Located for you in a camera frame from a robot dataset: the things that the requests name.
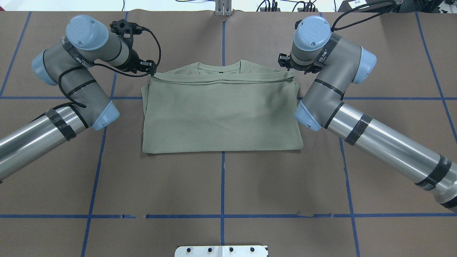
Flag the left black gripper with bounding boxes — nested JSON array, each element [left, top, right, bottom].
[[119, 48, 158, 75]]

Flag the far black relay board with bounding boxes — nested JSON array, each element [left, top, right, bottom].
[[256, 0, 280, 12]]

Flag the black label box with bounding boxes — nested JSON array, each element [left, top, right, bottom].
[[337, 0, 393, 13]]

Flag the black relay board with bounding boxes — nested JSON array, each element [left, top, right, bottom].
[[256, 0, 280, 12], [292, 0, 318, 12]]

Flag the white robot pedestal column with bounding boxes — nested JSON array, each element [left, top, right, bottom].
[[174, 245, 269, 257]]

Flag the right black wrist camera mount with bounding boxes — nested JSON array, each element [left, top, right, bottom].
[[295, 19, 307, 31]]

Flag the green long sleeve shirt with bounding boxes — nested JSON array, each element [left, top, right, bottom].
[[141, 60, 303, 153]]

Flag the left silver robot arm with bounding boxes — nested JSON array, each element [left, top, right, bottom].
[[0, 15, 160, 182]]

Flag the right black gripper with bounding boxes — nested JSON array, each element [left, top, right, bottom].
[[278, 53, 320, 74]]

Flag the near black relay board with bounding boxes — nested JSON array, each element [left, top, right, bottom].
[[292, 0, 318, 12]]

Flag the right black camera cable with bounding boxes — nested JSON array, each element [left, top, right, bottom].
[[331, 1, 399, 32]]

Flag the aluminium frame post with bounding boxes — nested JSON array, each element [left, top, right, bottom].
[[214, 0, 233, 17]]

